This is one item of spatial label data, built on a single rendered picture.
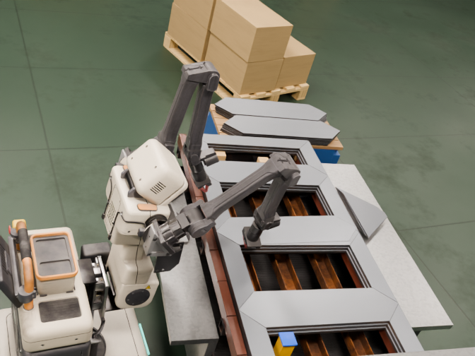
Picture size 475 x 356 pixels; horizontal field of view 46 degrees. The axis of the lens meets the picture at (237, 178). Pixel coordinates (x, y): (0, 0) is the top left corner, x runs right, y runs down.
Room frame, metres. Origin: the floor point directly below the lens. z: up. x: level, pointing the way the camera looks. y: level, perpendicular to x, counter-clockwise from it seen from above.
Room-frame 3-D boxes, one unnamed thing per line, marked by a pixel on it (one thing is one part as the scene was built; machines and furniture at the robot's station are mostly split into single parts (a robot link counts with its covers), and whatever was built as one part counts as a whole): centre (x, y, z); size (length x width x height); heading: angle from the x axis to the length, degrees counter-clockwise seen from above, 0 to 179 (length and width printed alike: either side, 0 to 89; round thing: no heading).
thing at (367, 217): (2.51, -0.73, 0.77); 0.45 x 0.20 x 0.04; 24
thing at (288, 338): (1.41, -0.36, 0.88); 0.06 x 0.06 x 0.02; 24
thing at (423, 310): (2.37, -0.79, 0.73); 1.20 x 0.26 x 0.03; 24
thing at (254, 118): (3.09, -0.14, 0.82); 0.80 x 0.40 x 0.06; 114
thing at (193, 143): (1.93, 0.22, 1.40); 0.11 x 0.06 x 0.43; 32
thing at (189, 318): (2.04, 0.23, 0.66); 1.30 x 0.20 x 0.03; 24
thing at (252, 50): (5.26, 0.36, 0.41); 1.39 x 0.99 x 0.82; 42
